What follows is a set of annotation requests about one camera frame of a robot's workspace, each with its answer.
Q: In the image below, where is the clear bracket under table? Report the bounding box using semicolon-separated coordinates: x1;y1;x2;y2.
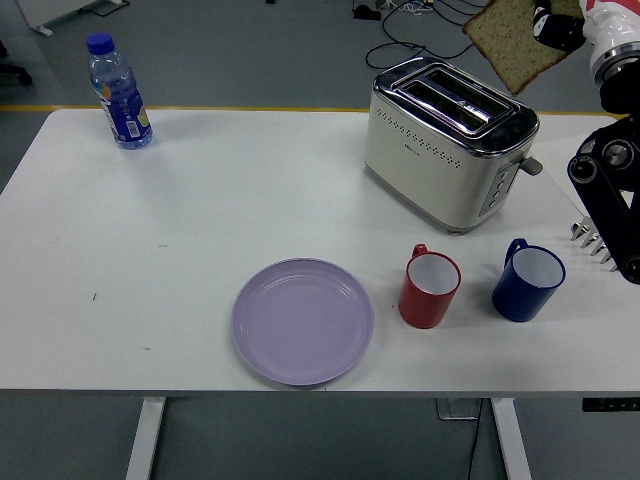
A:
434;398;484;422

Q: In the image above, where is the cream and chrome toaster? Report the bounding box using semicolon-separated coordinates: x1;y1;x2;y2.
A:
363;56;545;236

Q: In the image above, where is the white furniture base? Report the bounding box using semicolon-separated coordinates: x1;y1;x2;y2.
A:
17;0;132;37

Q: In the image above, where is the white paper sheet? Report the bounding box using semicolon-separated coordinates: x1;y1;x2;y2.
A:
534;133;599;209

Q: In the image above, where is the black table control panel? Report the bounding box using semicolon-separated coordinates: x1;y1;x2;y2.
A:
582;398;640;413

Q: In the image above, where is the blue enamel mug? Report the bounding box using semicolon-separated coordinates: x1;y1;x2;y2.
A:
491;237;568;324

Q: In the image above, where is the blue-capped water bottle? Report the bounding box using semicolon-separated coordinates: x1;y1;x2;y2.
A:
86;32;154;151

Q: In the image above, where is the brown-crusted bread slice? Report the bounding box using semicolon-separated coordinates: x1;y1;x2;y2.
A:
462;0;572;97

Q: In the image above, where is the purple round plate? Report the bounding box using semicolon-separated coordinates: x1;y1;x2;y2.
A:
231;257;376;387

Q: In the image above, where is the black floor power box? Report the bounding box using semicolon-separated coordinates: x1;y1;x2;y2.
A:
352;1;383;22

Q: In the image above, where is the black cable under table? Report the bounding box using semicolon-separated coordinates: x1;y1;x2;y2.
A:
466;399;484;480

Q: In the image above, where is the red enamel mug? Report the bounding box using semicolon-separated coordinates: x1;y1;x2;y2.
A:
398;243;463;330

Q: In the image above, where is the black floor cable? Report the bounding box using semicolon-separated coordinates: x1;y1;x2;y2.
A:
365;0;501;69

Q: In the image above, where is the white floor cable bundle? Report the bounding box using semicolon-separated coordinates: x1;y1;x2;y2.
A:
377;0;437;15

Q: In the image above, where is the black office chair base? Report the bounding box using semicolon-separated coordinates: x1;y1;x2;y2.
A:
0;39;34;86

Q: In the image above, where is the white table leg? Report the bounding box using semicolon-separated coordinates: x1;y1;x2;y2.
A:
124;397;167;480
490;398;534;480

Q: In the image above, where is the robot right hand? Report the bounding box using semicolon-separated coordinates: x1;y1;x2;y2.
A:
530;0;640;56

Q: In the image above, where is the silver metal toast rack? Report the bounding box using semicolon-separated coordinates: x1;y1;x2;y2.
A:
569;219;621;274

